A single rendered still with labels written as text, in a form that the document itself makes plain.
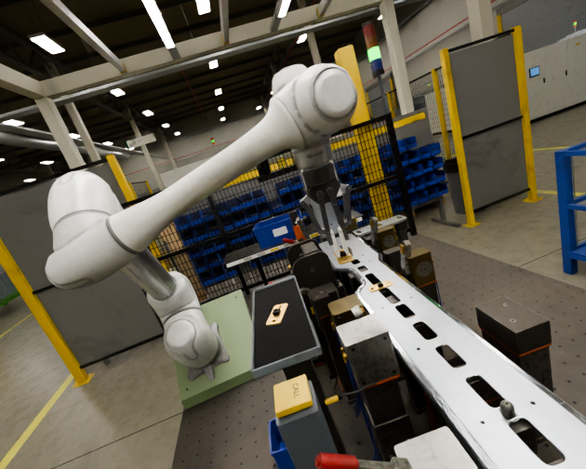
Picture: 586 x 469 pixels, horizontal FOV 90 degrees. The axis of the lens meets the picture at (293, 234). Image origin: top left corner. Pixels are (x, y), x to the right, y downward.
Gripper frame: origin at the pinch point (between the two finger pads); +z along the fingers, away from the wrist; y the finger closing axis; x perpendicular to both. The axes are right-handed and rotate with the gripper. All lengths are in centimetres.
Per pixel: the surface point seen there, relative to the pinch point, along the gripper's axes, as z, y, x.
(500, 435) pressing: 25.3, 12.4, -37.4
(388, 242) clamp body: 32, 28, 58
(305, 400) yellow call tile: 9.2, -15.4, -35.0
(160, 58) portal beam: -189, -131, 426
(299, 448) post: 16.8, -19.0, -36.5
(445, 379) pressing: 25.9, 10.4, -24.3
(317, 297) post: 17.2, -10.1, 6.2
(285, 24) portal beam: -184, 60, 459
